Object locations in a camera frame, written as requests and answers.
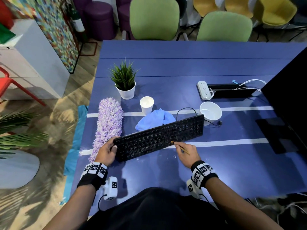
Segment white power strip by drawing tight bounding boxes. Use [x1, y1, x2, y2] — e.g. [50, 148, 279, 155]
[197, 81, 214, 101]

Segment purple fluffy duster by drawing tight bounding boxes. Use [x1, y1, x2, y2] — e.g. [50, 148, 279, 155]
[88, 97, 124, 163]

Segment person's black clothing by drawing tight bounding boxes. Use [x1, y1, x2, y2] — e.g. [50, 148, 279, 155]
[79, 187, 232, 230]

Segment white cables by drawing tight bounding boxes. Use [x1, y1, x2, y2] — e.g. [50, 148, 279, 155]
[232, 79, 267, 93]

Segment blue cleaning cloth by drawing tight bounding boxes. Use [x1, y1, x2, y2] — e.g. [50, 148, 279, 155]
[135, 108, 176, 131]

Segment person's left hand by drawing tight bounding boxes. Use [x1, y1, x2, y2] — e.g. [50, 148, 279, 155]
[95, 137, 120, 167]

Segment black keyboard cable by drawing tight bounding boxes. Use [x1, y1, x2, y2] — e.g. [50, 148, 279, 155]
[176, 107, 222, 127]

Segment small wooden brush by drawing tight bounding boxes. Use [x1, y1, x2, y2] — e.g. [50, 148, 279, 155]
[171, 140, 191, 156]

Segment green chair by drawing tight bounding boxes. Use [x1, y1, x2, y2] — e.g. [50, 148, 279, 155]
[196, 11, 253, 42]
[129, 0, 180, 41]

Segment white plastic bowl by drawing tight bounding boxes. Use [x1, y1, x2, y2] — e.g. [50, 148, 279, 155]
[199, 101, 223, 126]

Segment person's right forearm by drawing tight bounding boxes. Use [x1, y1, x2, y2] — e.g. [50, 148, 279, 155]
[205, 177, 285, 230]

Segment large green leafy plant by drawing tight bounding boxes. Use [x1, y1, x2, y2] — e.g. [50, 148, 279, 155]
[0, 111, 50, 159]

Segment white cabinet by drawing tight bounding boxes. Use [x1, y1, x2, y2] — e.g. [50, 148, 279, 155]
[0, 19, 70, 101]

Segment blue floor sheet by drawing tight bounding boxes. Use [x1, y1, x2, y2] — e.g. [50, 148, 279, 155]
[59, 105, 89, 205]

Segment green plant in white pot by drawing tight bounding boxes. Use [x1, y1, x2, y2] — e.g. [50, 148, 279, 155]
[110, 60, 140, 100]

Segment black cable tray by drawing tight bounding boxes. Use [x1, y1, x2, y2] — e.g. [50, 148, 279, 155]
[207, 83, 257, 99]

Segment person's left forearm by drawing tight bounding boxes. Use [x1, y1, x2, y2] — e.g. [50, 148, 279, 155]
[43, 183, 97, 230]

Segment black computer keyboard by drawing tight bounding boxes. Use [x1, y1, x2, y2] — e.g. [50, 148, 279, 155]
[113, 114, 204, 163]

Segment tangle of floor cables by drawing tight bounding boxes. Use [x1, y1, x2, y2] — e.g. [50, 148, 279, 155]
[245, 192, 307, 230]

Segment red chair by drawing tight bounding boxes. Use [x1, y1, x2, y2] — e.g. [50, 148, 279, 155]
[0, 66, 46, 107]

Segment purple stool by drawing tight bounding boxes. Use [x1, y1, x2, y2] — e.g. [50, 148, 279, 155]
[115, 0, 135, 40]
[83, 1, 116, 41]

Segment person's right hand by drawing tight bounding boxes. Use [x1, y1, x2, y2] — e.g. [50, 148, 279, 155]
[174, 142, 201, 169]

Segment black computer monitor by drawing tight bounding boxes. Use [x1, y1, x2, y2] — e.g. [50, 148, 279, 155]
[255, 46, 307, 164]

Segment black marker wristband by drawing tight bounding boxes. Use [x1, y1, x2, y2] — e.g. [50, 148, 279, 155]
[77, 161, 108, 191]
[191, 160, 219, 189]

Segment white paper cup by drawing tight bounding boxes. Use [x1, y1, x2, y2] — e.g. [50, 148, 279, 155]
[140, 96, 155, 116]

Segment white tape strip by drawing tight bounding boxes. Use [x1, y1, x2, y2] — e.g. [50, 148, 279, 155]
[79, 138, 269, 156]
[87, 106, 274, 118]

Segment yellow chair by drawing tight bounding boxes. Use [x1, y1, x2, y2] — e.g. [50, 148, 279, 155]
[253, 0, 298, 27]
[224, 0, 254, 19]
[193, 0, 219, 18]

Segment colourful mosaic panel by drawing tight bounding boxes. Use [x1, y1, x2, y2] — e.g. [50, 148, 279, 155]
[10, 0, 80, 74]

